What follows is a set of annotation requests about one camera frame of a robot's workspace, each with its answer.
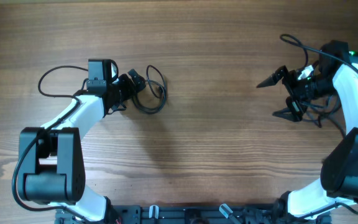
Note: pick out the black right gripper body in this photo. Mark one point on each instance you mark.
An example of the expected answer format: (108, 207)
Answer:
(291, 92)

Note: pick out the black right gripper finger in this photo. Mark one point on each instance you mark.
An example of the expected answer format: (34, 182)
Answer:
(275, 77)
(288, 114)

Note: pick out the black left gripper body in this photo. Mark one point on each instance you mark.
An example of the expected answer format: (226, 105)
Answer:
(129, 82)

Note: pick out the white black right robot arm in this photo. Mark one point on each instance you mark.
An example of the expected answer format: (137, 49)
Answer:
(316, 91)

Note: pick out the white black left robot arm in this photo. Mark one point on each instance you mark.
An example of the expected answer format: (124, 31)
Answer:
(50, 171)

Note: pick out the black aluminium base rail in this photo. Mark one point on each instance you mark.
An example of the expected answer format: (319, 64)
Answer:
(191, 214)

